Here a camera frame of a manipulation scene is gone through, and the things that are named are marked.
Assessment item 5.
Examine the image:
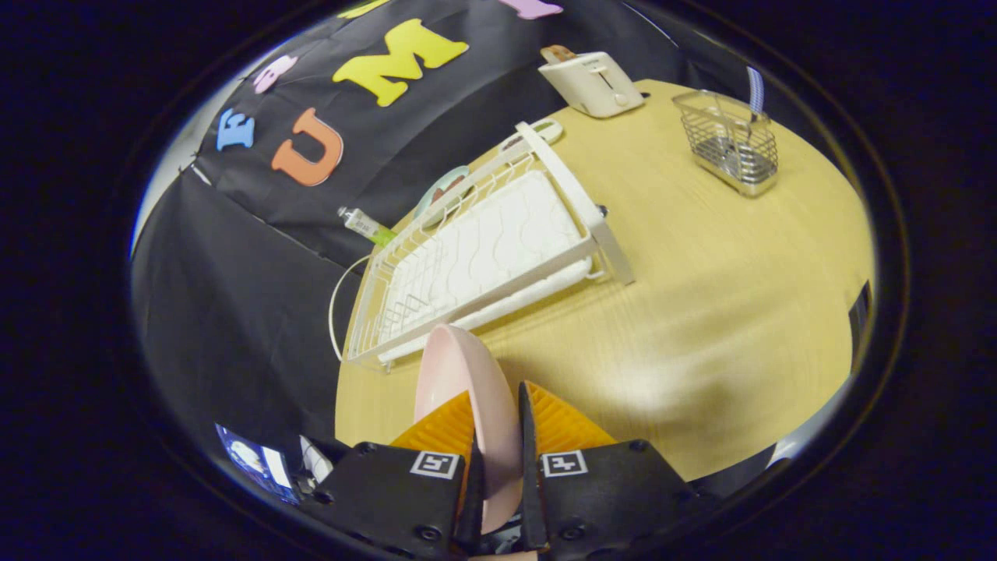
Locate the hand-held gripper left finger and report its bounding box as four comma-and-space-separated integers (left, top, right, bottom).
300, 390, 486, 561

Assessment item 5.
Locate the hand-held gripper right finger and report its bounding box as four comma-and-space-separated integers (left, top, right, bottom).
518, 379, 706, 558

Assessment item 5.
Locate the pink plate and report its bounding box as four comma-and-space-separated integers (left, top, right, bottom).
413, 325, 524, 535

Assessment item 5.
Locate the white wire dish rack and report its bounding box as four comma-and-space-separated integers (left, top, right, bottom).
329, 121, 636, 371

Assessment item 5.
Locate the metal wire basket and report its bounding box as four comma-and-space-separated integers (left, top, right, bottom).
671, 88, 780, 197

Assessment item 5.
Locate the pale green oval plate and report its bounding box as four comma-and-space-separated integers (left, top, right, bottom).
413, 165, 473, 223

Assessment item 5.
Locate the green clear plastic bottle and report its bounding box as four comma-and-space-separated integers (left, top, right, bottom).
337, 206, 398, 249

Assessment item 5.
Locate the small white divided tray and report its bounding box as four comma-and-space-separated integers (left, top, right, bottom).
498, 118, 563, 153

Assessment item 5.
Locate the cream toaster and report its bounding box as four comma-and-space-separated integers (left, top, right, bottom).
537, 51, 645, 119

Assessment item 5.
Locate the black table edge bracket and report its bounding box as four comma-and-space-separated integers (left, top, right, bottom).
847, 280, 872, 372

